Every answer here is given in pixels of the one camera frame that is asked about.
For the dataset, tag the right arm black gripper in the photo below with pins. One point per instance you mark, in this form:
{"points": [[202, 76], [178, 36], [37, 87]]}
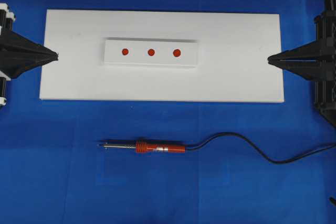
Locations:
{"points": [[309, 70]]}

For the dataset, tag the blue table cloth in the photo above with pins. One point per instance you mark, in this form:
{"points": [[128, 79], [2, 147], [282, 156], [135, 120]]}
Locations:
{"points": [[52, 170]]}

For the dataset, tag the small white marked plate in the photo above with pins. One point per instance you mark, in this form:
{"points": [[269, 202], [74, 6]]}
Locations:
{"points": [[141, 52]]}

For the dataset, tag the large white base board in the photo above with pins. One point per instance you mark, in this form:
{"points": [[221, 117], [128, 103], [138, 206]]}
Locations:
{"points": [[232, 57]]}

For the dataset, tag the red handled soldering iron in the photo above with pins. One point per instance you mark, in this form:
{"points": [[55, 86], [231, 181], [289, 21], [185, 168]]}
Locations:
{"points": [[143, 146]]}

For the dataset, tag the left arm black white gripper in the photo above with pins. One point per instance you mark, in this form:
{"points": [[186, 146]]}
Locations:
{"points": [[13, 66]]}

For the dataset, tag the black object at edge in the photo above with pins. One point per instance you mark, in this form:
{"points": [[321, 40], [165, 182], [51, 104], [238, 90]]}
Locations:
{"points": [[332, 200]]}

